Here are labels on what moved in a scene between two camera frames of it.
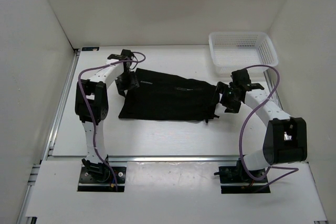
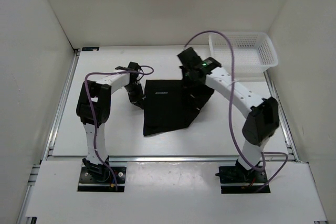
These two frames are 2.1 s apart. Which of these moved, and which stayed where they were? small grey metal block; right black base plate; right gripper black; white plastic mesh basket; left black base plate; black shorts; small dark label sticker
Moved: small grey metal block; right gripper black; black shorts
Stayed: white plastic mesh basket; right black base plate; small dark label sticker; left black base plate
